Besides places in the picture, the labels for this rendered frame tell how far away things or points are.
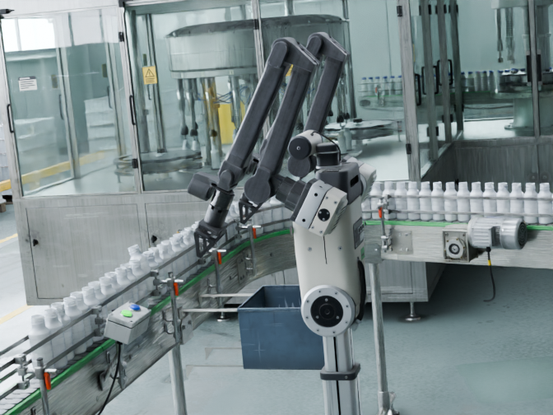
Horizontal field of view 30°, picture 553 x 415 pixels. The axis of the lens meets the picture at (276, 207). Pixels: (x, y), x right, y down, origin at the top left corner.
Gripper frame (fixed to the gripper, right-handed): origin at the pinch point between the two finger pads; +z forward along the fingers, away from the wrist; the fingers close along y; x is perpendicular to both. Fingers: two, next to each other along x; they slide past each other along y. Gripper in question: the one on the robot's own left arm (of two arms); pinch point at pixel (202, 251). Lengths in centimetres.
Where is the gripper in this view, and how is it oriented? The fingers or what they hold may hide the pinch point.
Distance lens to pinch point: 296.3
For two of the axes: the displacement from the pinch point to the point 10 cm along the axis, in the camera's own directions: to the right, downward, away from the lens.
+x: 9.1, 4.0, -1.4
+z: -3.4, 8.9, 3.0
